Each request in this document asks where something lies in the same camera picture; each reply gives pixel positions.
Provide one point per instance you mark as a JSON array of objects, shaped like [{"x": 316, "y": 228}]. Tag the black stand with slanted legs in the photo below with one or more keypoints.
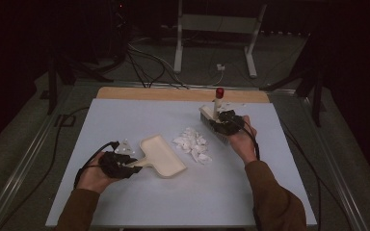
[
  {"x": 54, "y": 80},
  {"x": 314, "y": 89}
]

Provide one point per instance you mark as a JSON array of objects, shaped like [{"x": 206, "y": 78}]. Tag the person's left hand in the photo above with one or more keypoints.
[{"x": 93, "y": 178}]

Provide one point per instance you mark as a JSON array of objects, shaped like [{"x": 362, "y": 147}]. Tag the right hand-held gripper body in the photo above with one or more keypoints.
[{"x": 232, "y": 123}]

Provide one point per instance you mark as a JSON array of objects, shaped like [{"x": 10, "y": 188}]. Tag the aluminium floor rail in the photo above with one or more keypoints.
[
  {"x": 173, "y": 85},
  {"x": 334, "y": 166},
  {"x": 13, "y": 179}
]

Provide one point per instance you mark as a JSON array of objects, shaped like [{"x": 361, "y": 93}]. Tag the pile of white paper scraps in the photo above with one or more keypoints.
[{"x": 193, "y": 146}]

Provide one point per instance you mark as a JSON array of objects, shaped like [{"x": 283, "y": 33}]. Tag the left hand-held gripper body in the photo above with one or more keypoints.
[{"x": 115, "y": 165}]

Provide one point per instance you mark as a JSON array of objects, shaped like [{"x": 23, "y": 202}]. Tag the cream brush with grey bristles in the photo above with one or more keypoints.
[{"x": 217, "y": 104}]

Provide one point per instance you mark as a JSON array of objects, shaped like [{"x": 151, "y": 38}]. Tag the person's right hand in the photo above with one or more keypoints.
[{"x": 247, "y": 144}]

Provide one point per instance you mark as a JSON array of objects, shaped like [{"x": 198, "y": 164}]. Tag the cream plastic dustpan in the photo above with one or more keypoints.
[{"x": 160, "y": 155}]

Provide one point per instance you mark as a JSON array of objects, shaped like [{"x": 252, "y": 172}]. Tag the white metal stand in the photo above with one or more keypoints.
[{"x": 216, "y": 24}]

